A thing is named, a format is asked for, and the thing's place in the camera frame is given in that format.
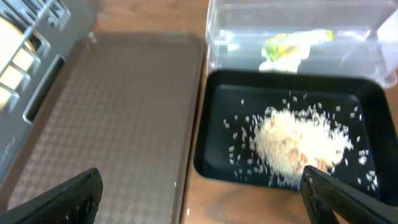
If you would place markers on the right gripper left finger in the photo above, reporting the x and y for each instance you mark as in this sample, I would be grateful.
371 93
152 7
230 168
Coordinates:
73 201

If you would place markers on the dark brown serving tray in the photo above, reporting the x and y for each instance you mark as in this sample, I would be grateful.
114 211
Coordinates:
124 103

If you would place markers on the clear plastic waste bin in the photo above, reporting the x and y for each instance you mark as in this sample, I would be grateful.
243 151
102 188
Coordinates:
365 43

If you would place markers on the grey plastic dish rack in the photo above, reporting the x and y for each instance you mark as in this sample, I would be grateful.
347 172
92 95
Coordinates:
36 38

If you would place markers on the spilled rice pile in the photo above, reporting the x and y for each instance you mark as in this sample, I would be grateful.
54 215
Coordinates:
271 145

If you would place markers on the yellow round plate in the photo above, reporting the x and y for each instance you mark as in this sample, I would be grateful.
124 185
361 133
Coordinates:
11 38

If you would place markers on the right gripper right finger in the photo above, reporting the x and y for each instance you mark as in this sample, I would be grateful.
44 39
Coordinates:
324 197

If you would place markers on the green snack wrapper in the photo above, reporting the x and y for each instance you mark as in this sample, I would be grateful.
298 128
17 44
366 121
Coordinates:
284 44

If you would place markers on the black rectangular tray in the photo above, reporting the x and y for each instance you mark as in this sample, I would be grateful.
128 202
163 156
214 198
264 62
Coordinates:
225 85

